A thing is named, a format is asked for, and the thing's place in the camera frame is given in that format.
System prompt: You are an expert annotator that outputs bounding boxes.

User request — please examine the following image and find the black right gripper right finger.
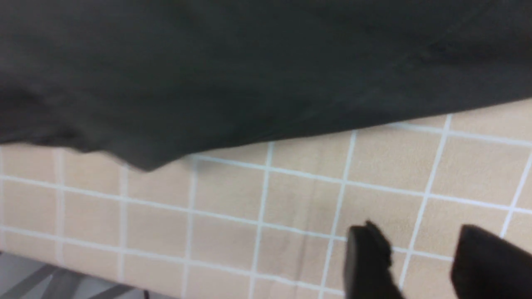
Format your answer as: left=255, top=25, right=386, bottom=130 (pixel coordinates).
left=451, top=225, right=532, bottom=299

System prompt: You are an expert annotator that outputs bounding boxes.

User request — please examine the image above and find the dark gray long-sleeve top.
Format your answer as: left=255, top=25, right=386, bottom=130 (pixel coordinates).
left=0, top=0, right=532, bottom=172

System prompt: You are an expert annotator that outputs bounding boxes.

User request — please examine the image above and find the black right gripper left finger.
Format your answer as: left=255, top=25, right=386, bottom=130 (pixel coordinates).
left=343, top=221, right=404, bottom=299

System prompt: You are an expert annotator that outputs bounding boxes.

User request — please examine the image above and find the beige checkered tablecloth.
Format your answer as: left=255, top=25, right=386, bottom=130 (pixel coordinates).
left=1, top=100, right=532, bottom=299

